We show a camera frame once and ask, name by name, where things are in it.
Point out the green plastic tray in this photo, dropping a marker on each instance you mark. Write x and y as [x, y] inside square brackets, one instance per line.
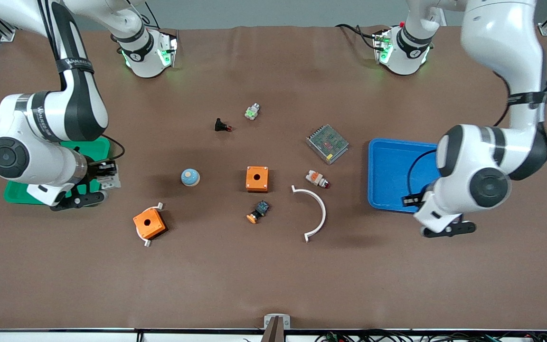
[98, 149]

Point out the grey circuit breaker red switch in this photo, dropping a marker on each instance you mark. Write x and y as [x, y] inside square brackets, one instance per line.
[113, 181]

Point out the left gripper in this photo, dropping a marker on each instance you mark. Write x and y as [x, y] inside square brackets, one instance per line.
[426, 195]

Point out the orange-capped black push button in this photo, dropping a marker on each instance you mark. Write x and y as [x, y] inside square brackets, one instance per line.
[261, 208]

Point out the black switch with red tip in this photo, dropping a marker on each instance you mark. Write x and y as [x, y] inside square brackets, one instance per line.
[219, 125]

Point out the blue round dome buzzer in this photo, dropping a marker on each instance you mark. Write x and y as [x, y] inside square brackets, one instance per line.
[190, 177]

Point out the green white push button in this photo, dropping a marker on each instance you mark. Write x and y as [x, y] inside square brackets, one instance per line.
[252, 112]

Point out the small black terminal block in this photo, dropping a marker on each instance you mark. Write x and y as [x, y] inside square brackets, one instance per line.
[411, 200]

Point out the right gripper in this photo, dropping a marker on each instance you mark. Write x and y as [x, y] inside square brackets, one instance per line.
[94, 169]

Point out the orange button box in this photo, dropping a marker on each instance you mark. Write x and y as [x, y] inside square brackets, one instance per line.
[250, 183]
[155, 228]

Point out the grey metal bracket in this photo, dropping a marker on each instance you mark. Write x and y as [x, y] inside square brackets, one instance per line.
[268, 323]

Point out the dark camera pole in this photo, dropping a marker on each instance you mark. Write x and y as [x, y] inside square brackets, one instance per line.
[273, 332]

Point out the brown table cover mat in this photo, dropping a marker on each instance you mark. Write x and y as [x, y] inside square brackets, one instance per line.
[273, 275]

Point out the blue plastic tray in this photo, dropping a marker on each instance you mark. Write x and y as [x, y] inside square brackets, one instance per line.
[387, 171]

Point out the red push button switch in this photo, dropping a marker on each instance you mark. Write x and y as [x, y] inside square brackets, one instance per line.
[315, 178]

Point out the white table edge rail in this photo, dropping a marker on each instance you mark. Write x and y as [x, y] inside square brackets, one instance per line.
[64, 336]

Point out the metal mesh power supply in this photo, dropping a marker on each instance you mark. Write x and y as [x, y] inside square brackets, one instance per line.
[326, 144]

